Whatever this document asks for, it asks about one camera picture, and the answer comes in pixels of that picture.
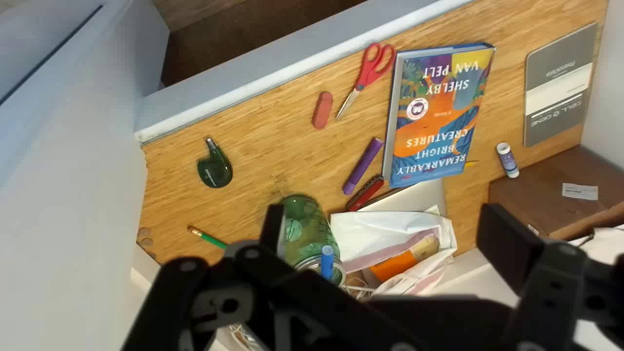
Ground purple marker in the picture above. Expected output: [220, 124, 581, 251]
[341, 134, 386, 196]

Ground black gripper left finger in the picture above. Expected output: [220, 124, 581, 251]
[123, 202, 392, 351]

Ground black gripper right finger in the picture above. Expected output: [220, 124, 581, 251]
[476, 202, 624, 351]

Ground brown cardboard box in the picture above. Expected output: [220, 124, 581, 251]
[488, 144, 624, 241]

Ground green pencil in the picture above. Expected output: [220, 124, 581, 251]
[185, 224, 230, 251]

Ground green tape dispenser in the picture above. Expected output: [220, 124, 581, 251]
[195, 134, 234, 190]

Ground red handled scissors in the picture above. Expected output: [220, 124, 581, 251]
[333, 40, 398, 120]

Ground white glue stick blue cap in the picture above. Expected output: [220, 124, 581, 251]
[495, 140, 523, 181]

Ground colourful paperback book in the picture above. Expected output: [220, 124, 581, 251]
[380, 40, 497, 190]

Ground grey card sign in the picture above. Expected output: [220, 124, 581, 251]
[523, 21, 601, 147]

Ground pink eraser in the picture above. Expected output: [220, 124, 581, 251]
[310, 89, 335, 130]

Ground white paper sheet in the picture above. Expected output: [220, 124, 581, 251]
[359, 177, 450, 216]

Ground green glass jar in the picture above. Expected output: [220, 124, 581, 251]
[275, 192, 347, 288]

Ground blue marker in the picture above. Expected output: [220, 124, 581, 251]
[318, 243, 337, 280]

